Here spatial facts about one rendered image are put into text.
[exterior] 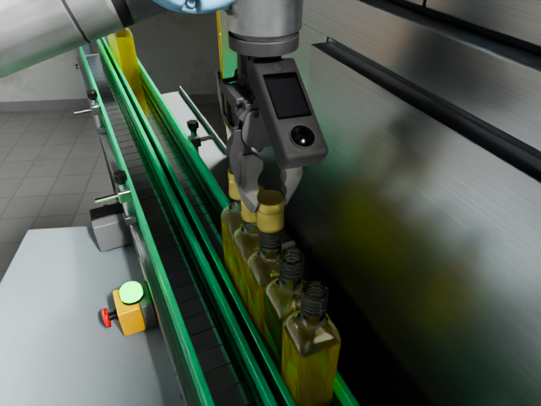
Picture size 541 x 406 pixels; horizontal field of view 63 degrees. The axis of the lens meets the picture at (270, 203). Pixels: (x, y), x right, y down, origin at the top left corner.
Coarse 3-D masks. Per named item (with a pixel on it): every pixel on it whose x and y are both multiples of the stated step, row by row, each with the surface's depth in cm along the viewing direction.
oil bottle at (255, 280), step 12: (252, 264) 60; (264, 264) 59; (276, 264) 59; (252, 276) 61; (264, 276) 58; (276, 276) 59; (252, 288) 63; (264, 288) 59; (252, 300) 64; (252, 312) 66
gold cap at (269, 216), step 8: (264, 192) 55; (272, 192) 55; (264, 200) 53; (272, 200) 53; (280, 200) 53; (264, 208) 53; (272, 208) 53; (280, 208) 53; (264, 216) 54; (272, 216) 54; (280, 216) 54; (264, 224) 55; (272, 224) 54; (280, 224) 55; (264, 232) 55; (272, 232) 55
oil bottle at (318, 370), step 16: (288, 320) 52; (288, 336) 52; (304, 336) 50; (320, 336) 50; (336, 336) 51; (288, 352) 54; (304, 352) 50; (320, 352) 51; (336, 352) 52; (288, 368) 56; (304, 368) 52; (320, 368) 53; (336, 368) 55; (288, 384) 58; (304, 384) 54; (320, 384) 56; (304, 400) 56; (320, 400) 58
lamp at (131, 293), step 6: (132, 282) 88; (126, 288) 86; (132, 288) 86; (138, 288) 87; (120, 294) 86; (126, 294) 85; (132, 294) 86; (138, 294) 86; (126, 300) 86; (132, 300) 86; (138, 300) 87
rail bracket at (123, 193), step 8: (120, 176) 90; (120, 184) 91; (120, 192) 92; (128, 192) 93; (96, 200) 92; (104, 200) 92; (112, 200) 93; (120, 200) 93; (128, 200) 94; (128, 208) 95; (128, 216) 97; (128, 224) 97
